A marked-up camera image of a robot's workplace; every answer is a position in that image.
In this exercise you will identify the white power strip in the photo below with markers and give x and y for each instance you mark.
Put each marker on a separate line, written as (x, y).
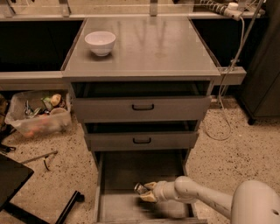
(229, 11)

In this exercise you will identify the white ceramic bowl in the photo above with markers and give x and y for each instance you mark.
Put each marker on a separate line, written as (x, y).
(101, 43)

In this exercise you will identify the grey drawer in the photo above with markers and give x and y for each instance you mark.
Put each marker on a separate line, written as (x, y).
(139, 101)
(116, 202)
(136, 136)

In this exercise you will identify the metal rod on floor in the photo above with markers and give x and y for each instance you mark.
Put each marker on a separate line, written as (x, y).
(38, 157)

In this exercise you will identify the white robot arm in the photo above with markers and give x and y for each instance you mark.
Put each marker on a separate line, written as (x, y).
(253, 202)

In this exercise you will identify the grey drawer cabinet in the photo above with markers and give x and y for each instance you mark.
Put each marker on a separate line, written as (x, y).
(146, 49)

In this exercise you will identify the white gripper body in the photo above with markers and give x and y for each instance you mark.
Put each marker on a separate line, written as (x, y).
(160, 191)

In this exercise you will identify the clear plastic bin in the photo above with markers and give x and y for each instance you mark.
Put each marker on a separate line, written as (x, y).
(40, 112)

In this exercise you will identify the grey bottom drawer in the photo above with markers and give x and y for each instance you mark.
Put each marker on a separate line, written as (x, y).
(116, 202)

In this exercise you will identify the grey middle drawer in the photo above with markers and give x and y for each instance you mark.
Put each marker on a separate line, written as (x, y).
(136, 136)

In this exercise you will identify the black chair base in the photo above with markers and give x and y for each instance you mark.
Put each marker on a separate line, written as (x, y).
(21, 195)

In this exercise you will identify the grey top drawer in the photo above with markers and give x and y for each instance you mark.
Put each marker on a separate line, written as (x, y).
(139, 101)

